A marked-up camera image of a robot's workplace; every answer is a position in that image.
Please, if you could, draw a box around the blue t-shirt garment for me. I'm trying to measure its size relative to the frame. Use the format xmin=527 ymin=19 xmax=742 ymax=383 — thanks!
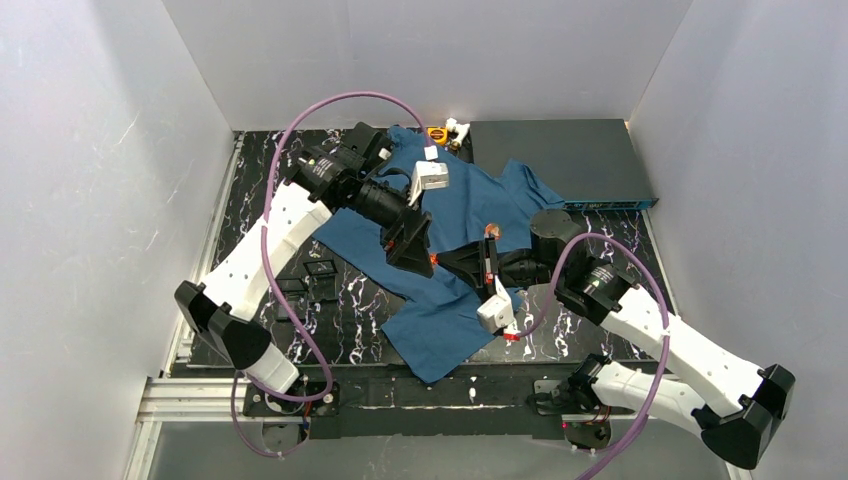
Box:
xmin=313 ymin=148 xmax=564 ymax=383

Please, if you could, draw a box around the yellow tape measure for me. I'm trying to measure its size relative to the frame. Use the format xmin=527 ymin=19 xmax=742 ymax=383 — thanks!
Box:
xmin=427 ymin=127 xmax=449 ymax=145

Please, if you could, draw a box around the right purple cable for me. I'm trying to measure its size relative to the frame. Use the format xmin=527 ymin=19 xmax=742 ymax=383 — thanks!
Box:
xmin=510 ymin=231 xmax=672 ymax=480

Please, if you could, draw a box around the dark grey network switch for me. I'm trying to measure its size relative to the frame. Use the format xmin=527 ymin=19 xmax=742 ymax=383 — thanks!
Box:
xmin=469 ymin=119 xmax=658 ymax=211

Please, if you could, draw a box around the purple cable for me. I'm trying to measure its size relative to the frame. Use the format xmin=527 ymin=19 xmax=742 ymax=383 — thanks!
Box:
xmin=229 ymin=91 xmax=440 ymax=460
xmin=510 ymin=231 xmax=672 ymax=480

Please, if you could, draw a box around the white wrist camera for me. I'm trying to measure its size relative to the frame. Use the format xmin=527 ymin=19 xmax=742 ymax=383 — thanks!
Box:
xmin=476 ymin=276 xmax=519 ymax=341
xmin=407 ymin=145 xmax=450 ymax=207

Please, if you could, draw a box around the black square tray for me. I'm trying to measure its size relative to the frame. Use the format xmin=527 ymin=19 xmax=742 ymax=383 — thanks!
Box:
xmin=302 ymin=258 xmax=338 ymax=277
xmin=275 ymin=277 xmax=308 ymax=296

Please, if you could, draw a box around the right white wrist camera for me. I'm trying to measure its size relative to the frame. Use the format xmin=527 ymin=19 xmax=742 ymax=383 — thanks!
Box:
xmin=476 ymin=276 xmax=519 ymax=341

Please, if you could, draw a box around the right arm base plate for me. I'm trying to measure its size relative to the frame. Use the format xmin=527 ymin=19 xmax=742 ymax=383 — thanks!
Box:
xmin=529 ymin=357 xmax=637 ymax=452

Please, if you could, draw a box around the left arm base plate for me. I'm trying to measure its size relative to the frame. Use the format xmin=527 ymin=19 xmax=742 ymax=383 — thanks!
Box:
xmin=242 ymin=381 xmax=342 ymax=419

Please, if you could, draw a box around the aluminium frame rail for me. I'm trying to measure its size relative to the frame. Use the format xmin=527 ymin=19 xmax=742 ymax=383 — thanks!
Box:
xmin=125 ymin=374 xmax=753 ymax=480

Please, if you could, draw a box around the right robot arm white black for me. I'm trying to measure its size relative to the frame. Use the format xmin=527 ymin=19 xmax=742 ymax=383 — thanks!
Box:
xmin=431 ymin=209 xmax=796 ymax=470

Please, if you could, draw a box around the small white figurine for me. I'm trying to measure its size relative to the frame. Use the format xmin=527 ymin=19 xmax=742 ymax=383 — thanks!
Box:
xmin=445 ymin=117 xmax=470 ymax=150

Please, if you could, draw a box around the round orange pin badge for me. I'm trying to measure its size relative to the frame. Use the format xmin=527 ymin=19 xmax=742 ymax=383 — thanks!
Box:
xmin=484 ymin=223 xmax=501 ymax=240

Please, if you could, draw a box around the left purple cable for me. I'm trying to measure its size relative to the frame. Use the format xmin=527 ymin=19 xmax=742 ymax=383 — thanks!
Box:
xmin=229 ymin=91 xmax=440 ymax=460

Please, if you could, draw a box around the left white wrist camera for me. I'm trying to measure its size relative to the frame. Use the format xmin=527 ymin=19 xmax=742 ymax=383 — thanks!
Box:
xmin=407 ymin=145 xmax=450 ymax=207

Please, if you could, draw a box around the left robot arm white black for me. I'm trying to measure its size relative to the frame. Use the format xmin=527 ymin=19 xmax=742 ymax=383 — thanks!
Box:
xmin=174 ymin=123 xmax=449 ymax=400

